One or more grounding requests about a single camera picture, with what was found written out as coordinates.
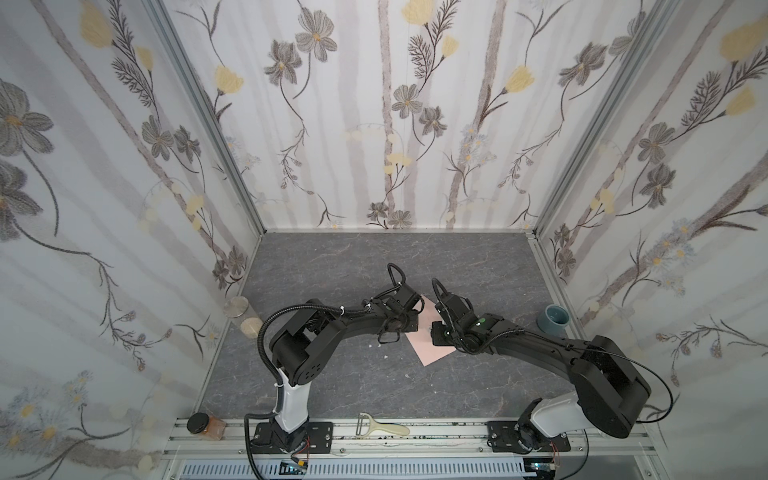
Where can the amber jar with black lid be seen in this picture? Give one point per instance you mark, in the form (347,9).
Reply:
(206,425)

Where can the cream vegetable peeler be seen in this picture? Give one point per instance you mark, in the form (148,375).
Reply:
(367,425)

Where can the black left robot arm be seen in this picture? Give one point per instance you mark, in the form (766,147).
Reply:
(297,342)

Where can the pink paper envelope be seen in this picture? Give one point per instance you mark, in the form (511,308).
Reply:
(421,340)

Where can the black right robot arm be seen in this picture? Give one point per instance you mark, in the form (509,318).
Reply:
(609,390)

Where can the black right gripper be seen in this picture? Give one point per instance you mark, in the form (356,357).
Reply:
(444,324)

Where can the teal ceramic cup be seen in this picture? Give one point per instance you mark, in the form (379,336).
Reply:
(553,320)

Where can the aluminium mounting rail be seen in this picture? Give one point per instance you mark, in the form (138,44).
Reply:
(452,448)

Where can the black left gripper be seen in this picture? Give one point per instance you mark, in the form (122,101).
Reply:
(405,310)

